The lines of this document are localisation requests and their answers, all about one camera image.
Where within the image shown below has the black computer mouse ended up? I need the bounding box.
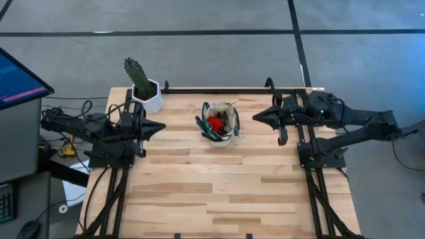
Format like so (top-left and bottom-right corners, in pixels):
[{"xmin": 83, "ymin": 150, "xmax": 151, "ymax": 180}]
[{"xmin": 16, "ymin": 220, "xmax": 41, "ymax": 239}]

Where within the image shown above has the yellow device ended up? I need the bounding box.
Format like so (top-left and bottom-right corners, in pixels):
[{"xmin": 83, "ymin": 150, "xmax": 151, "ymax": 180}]
[{"xmin": 58, "ymin": 141, "xmax": 77, "ymax": 159}]

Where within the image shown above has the black aluminium table frame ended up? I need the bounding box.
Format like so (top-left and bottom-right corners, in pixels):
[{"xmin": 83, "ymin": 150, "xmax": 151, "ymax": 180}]
[{"xmin": 75, "ymin": 78, "xmax": 366, "ymax": 239}]

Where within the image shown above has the white plant pot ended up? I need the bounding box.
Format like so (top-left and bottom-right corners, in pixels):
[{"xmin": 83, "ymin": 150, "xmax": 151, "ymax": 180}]
[{"xmin": 131, "ymin": 78, "xmax": 164, "ymax": 114}]

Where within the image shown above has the green cactus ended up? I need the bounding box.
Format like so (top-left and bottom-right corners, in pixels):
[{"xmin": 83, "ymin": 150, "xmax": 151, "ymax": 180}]
[{"xmin": 124, "ymin": 57, "xmax": 157, "ymax": 100}]

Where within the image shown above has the black floor cable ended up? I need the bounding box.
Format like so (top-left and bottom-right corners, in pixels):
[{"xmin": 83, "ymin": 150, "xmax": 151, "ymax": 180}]
[{"xmin": 42, "ymin": 104, "xmax": 107, "ymax": 111}]

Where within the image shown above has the red black garden glove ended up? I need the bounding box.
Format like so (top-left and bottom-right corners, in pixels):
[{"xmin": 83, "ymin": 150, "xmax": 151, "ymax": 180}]
[{"xmin": 207, "ymin": 116, "xmax": 224, "ymax": 134}]

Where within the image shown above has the black cart leg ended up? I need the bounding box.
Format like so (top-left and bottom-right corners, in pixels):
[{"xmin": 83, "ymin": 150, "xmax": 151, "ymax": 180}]
[{"xmin": 39, "ymin": 155, "xmax": 90, "ymax": 187}]

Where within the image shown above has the white paper sheet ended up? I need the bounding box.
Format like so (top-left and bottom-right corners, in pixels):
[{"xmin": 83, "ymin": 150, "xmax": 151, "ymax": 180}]
[{"xmin": 62, "ymin": 161, "xmax": 90, "ymax": 208}]

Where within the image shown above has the grey desk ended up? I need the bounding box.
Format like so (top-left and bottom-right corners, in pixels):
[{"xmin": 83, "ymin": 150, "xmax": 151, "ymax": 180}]
[{"xmin": 0, "ymin": 98, "xmax": 51, "ymax": 239}]

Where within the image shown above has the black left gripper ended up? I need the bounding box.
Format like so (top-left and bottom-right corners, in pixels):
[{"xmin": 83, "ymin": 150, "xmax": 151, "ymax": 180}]
[{"xmin": 119, "ymin": 102, "xmax": 167, "ymax": 142}]

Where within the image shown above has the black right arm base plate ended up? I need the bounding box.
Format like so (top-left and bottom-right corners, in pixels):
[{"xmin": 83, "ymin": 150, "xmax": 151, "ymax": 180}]
[{"xmin": 297, "ymin": 141, "xmax": 349, "ymax": 169}]

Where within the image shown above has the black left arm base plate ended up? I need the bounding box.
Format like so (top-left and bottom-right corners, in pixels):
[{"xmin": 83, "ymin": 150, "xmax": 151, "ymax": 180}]
[{"xmin": 84, "ymin": 142, "xmax": 137, "ymax": 169}]

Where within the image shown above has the beige green gardening bag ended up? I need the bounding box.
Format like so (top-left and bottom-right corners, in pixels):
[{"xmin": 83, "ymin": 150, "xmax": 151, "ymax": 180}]
[{"xmin": 195, "ymin": 101, "xmax": 242, "ymax": 148}]

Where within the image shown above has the black keyboard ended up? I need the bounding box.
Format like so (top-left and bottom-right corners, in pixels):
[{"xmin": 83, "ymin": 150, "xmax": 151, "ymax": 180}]
[{"xmin": 0, "ymin": 181, "xmax": 17, "ymax": 224}]

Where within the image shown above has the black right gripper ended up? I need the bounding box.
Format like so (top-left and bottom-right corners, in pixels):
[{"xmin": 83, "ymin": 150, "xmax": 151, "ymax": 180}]
[{"xmin": 252, "ymin": 92, "xmax": 305, "ymax": 132}]

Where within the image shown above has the computer monitor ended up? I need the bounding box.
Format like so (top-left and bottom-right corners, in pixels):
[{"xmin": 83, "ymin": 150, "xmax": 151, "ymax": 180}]
[{"xmin": 0, "ymin": 47, "xmax": 56, "ymax": 111}]

